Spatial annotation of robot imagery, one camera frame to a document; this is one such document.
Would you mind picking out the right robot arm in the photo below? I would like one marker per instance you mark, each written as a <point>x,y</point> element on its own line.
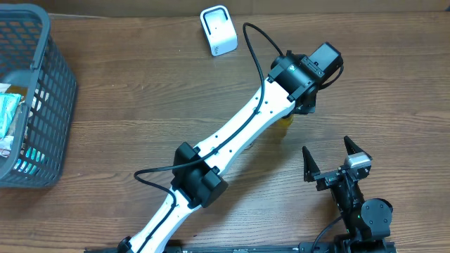
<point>367,222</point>

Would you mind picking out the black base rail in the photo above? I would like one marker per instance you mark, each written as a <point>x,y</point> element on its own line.
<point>239,249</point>

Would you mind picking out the snack packet in basket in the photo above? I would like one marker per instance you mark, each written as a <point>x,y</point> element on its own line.
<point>6,145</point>

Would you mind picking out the white barcode scanner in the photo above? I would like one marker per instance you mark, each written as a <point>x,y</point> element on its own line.
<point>219,30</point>

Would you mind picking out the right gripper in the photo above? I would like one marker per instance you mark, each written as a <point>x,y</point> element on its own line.
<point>313,173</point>

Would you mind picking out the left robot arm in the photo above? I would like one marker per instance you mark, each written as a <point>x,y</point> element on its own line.
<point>290,87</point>

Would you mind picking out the grey plastic mesh basket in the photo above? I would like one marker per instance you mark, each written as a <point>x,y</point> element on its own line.
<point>31,59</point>

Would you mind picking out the teal tissue pack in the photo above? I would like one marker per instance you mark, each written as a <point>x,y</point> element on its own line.
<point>9,109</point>

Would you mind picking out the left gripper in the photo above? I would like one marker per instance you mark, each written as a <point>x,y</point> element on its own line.
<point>309,104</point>

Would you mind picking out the yellow bottle silver cap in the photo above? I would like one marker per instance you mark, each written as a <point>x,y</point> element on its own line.
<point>280,128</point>

